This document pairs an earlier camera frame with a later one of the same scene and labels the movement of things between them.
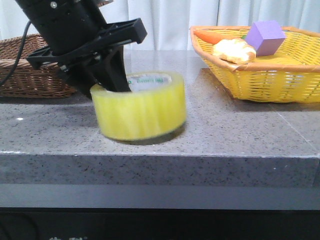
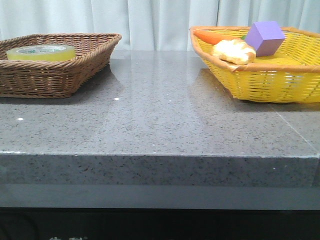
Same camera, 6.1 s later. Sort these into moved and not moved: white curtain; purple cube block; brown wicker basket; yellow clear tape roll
Moved: yellow clear tape roll
Not moved: purple cube block; white curtain; brown wicker basket
